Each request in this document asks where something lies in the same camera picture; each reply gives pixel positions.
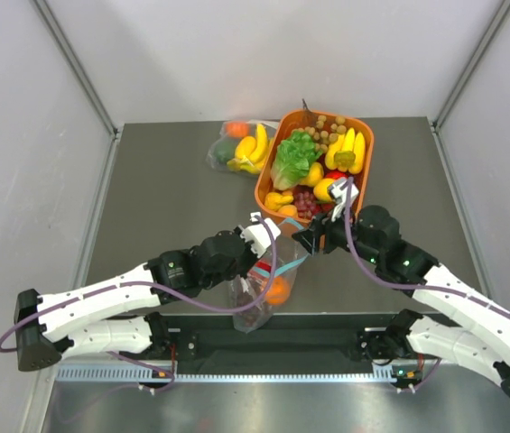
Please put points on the fake yellow pepper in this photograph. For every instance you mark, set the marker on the fake yellow pepper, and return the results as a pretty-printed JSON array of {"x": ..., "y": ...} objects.
[{"x": 274, "y": 200}]

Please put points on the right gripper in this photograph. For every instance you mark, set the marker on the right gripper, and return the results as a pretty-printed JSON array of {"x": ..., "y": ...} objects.
[{"x": 310, "y": 238}]

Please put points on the orange plastic bin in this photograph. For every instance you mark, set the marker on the orange plastic bin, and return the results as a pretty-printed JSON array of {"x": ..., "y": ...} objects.
[{"x": 286, "y": 126}]

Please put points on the fake banana bunch in bin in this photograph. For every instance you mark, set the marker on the fake banana bunch in bin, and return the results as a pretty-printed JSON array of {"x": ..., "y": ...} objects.
[{"x": 348, "y": 153}]

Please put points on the fake orange tangerine in bag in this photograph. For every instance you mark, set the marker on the fake orange tangerine in bag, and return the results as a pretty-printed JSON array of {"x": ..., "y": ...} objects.
[{"x": 237, "y": 129}]

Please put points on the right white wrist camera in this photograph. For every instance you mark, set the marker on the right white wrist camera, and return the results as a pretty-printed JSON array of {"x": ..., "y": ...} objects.
[{"x": 343, "y": 193}]

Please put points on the fake red apple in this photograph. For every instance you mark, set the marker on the fake red apple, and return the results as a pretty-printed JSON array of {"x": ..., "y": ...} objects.
[{"x": 262, "y": 268}]

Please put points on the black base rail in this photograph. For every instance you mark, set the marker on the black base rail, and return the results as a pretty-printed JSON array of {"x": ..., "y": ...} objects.
[{"x": 285, "y": 344}]

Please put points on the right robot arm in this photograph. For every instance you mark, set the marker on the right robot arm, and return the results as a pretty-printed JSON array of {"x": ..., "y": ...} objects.
[{"x": 479, "y": 339}]

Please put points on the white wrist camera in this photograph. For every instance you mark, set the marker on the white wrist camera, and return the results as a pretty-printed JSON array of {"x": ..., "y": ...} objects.
[
  {"x": 343, "y": 193},
  {"x": 260, "y": 234}
]

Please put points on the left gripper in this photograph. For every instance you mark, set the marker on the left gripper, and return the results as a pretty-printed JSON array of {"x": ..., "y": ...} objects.
[{"x": 253, "y": 257}]

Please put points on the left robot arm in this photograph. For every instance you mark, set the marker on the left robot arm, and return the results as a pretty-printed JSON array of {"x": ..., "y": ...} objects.
[{"x": 45, "y": 322}]

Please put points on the fake green avocado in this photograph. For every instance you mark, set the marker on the fake green avocado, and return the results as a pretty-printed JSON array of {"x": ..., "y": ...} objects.
[{"x": 224, "y": 150}]

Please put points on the fake yellow lemon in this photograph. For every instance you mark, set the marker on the fake yellow lemon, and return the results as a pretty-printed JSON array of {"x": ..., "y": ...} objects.
[{"x": 321, "y": 190}]

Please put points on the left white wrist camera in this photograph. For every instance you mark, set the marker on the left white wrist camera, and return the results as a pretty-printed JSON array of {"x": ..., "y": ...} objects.
[{"x": 260, "y": 234}]

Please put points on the fake brown longan bunch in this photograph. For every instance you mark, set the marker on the fake brown longan bunch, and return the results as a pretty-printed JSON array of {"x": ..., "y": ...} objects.
[{"x": 323, "y": 131}]

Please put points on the fake red pepper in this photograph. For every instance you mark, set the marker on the fake red pepper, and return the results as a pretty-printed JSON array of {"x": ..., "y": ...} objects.
[{"x": 335, "y": 175}]

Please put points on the clear zip top bag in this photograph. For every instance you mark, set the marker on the clear zip top bag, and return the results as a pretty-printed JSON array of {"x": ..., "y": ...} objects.
[{"x": 285, "y": 260}]

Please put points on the fake green lettuce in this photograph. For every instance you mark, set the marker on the fake green lettuce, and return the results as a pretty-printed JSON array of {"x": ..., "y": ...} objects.
[{"x": 293, "y": 160}]

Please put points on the fake banana bunch in bag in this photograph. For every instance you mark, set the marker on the fake banana bunch in bag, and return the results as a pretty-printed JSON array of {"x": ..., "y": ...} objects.
[{"x": 252, "y": 150}]

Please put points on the fake purple grapes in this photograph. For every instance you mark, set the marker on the fake purple grapes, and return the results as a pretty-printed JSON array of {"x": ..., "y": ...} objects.
[{"x": 306, "y": 204}]

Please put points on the clear zip bag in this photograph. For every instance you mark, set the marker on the clear zip bag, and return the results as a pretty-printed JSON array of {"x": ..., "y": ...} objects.
[
  {"x": 285, "y": 260},
  {"x": 272, "y": 128}
]

